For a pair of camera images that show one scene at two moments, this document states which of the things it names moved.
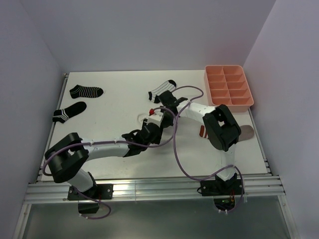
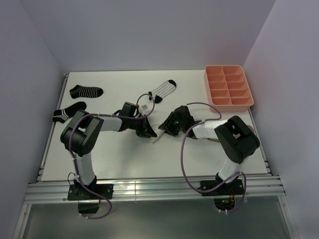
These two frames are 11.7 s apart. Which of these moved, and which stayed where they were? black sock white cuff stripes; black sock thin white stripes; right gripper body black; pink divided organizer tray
Moved: right gripper body black
Stayed: pink divided organizer tray; black sock thin white stripes; black sock white cuff stripes
